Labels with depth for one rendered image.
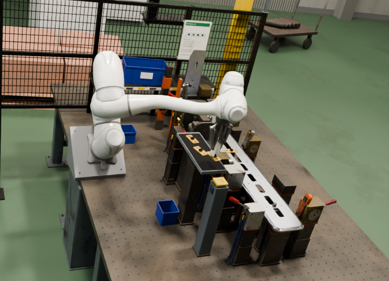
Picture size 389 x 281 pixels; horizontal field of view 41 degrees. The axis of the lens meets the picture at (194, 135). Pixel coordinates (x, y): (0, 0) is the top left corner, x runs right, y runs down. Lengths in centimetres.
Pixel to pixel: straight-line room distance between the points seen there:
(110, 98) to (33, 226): 170
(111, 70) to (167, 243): 97
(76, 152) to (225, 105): 121
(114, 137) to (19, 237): 119
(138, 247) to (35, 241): 118
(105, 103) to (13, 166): 215
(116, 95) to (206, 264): 98
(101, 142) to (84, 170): 26
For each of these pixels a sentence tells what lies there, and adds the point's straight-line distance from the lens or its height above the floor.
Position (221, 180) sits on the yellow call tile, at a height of 116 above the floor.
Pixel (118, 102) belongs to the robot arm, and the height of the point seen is 145.
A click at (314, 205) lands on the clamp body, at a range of 274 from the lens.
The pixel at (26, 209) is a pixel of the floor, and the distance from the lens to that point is 401.
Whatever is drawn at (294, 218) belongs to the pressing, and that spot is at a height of 100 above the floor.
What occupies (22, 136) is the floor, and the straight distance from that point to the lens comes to 483.
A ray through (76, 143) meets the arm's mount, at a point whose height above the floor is 87.
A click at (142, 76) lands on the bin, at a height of 109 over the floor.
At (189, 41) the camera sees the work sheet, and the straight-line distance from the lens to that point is 381.
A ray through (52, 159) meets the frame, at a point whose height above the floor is 5.
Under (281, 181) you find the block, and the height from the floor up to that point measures 103.
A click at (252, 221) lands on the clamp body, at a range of 258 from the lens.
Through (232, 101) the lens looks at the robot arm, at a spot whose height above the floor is 162.
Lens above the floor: 253
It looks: 29 degrees down
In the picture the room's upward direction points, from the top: 13 degrees clockwise
